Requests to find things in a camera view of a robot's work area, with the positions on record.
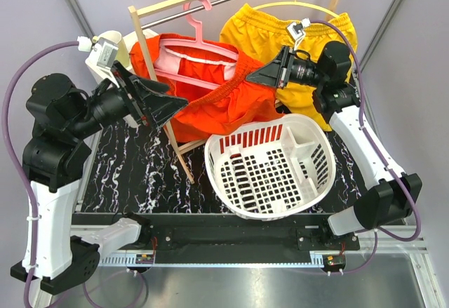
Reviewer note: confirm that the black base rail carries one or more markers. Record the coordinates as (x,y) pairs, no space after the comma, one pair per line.
(222,240)

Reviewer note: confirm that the yellow shorts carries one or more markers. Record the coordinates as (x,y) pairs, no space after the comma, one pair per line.
(261,36)

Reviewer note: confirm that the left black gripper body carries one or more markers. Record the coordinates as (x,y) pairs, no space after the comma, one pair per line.
(113,104)

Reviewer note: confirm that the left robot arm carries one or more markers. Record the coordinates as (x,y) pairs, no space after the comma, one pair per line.
(53,161)

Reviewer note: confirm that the pale yellow cup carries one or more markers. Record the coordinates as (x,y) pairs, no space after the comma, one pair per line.
(109,47)

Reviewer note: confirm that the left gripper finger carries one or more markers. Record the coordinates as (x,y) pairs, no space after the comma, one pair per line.
(128,79)
(159,109)

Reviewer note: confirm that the orange shorts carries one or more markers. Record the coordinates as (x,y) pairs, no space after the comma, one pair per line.
(222,110)

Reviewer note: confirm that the pink plastic hanger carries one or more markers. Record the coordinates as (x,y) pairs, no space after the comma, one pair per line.
(173,51)

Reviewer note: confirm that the yellow wire hanger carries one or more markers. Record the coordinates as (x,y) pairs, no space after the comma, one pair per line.
(328,12)

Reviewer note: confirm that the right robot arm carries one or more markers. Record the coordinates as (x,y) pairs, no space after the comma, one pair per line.
(391,192)

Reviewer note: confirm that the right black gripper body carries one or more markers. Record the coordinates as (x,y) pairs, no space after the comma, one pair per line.
(285,65)

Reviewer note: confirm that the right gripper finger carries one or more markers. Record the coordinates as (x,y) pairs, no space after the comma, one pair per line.
(275,65)
(266,80)

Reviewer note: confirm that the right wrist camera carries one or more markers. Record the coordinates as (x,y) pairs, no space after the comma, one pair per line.
(296,30)

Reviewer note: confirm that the white plastic laundry basket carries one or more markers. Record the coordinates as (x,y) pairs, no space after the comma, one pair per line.
(271,170)

